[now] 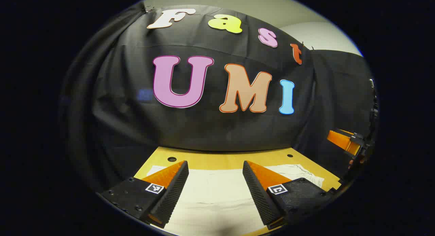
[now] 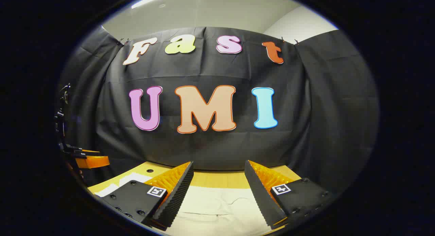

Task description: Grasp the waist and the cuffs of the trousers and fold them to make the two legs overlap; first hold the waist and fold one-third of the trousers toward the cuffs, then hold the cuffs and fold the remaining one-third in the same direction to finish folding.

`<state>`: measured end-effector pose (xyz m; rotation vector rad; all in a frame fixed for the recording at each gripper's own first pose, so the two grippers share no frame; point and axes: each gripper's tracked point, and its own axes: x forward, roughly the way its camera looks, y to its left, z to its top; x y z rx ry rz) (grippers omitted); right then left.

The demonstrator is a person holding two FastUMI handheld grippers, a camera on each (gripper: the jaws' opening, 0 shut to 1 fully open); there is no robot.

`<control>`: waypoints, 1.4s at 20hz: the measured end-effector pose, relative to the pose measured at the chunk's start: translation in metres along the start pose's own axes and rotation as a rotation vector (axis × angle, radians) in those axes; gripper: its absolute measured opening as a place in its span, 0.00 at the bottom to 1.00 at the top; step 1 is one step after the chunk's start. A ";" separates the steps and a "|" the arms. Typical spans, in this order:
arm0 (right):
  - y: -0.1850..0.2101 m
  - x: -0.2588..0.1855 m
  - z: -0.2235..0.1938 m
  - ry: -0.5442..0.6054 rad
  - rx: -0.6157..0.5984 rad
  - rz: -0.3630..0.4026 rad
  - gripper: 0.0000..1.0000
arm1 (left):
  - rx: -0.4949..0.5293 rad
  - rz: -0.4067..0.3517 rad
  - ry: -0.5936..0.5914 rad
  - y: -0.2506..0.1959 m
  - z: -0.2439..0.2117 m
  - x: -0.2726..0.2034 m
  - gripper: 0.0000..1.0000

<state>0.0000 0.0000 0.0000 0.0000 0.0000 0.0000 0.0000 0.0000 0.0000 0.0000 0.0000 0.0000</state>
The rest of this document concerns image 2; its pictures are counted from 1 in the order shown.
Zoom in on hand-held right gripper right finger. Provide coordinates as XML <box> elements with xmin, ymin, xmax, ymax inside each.
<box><xmin>244</xmin><ymin>160</ymin><xmax>337</xmax><ymax>230</ymax></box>

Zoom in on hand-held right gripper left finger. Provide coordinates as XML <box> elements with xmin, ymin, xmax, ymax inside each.
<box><xmin>93</xmin><ymin>161</ymin><xmax>195</xmax><ymax>232</ymax></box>

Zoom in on white jeans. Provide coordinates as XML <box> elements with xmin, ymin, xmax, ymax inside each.
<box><xmin>93</xmin><ymin>173</ymin><xmax>274</xmax><ymax>236</ymax></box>

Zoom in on black backdrop cloth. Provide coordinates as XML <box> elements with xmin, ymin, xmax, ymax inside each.
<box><xmin>58</xmin><ymin>25</ymin><xmax>379</xmax><ymax>196</ymax></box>

